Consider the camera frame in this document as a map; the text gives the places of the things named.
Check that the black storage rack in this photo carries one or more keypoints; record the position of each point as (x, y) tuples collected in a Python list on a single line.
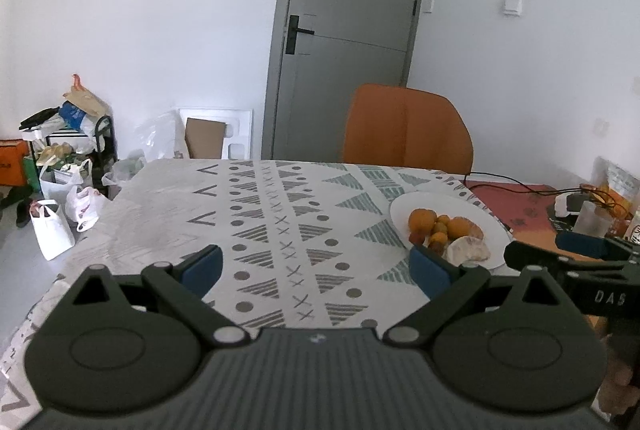
[(106, 135)]

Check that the printed snack bag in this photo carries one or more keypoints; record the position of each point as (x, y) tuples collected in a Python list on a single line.
[(620, 182)]

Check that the black cloth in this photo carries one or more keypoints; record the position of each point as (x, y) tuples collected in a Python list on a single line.
[(40, 118)]

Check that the person's right hand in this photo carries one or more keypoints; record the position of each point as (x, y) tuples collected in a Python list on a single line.
[(620, 382)]

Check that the orange chair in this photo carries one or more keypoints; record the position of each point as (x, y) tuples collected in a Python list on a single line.
[(407, 130)]

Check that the black device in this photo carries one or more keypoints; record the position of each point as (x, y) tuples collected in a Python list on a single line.
[(562, 206)]

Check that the grey door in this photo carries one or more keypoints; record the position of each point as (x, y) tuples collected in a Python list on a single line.
[(350, 70)]

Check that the bread roll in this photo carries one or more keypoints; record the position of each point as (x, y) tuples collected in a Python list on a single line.
[(460, 228)]

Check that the large orange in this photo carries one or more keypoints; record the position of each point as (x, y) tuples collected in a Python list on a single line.
[(421, 220)]

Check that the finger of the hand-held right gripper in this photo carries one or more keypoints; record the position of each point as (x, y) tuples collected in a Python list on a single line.
[(582, 244), (530, 254)]

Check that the brown round fruit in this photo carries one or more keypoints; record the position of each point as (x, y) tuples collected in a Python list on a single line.
[(442, 224)]

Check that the brown cardboard sheet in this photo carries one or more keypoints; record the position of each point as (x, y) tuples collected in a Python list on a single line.
[(205, 138)]

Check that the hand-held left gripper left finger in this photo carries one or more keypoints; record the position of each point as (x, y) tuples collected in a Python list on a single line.
[(202, 270)]

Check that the small white wall switch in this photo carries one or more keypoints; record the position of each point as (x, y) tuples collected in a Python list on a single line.
[(427, 6)]

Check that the white pastry piece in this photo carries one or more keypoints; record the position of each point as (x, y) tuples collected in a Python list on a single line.
[(467, 251)]

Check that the orange box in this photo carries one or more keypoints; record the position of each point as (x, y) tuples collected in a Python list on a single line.
[(12, 160)]

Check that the white plate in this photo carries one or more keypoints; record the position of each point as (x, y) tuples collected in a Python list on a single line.
[(400, 212)]

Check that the patterned tablecloth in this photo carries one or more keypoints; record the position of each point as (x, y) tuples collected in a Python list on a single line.
[(280, 210)]

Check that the clear plastic bag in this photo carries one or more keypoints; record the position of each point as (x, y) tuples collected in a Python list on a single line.
[(160, 135)]

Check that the small orange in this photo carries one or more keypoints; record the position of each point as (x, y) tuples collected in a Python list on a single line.
[(438, 239)]

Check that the red table mat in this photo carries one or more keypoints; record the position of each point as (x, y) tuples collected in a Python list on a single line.
[(510, 205)]

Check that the white foam board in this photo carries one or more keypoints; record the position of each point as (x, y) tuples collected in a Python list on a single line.
[(240, 130)]

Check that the black shoe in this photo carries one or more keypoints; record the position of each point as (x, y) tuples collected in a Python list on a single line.
[(17, 205)]

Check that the translucent plastic cup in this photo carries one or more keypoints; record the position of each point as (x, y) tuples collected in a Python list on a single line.
[(592, 220)]

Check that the blue and white bag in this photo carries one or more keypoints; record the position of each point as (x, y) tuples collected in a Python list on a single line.
[(72, 114)]

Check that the white plastic bag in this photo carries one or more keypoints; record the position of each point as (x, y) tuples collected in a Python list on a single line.
[(120, 172), (52, 232), (85, 207), (65, 177)]

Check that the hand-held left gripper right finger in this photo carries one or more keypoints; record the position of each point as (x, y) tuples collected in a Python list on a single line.
[(429, 272)]

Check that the white bottle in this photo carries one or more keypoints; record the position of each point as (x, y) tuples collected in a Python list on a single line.
[(634, 225)]

